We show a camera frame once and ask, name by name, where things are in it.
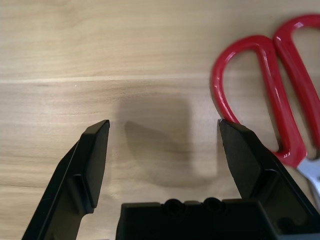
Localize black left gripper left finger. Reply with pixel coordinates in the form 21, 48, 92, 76
21, 119, 111, 240

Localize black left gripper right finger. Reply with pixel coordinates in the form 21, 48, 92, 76
217, 119, 320, 236

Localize red-handled scissors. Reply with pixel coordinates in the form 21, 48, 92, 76
211, 13, 320, 213

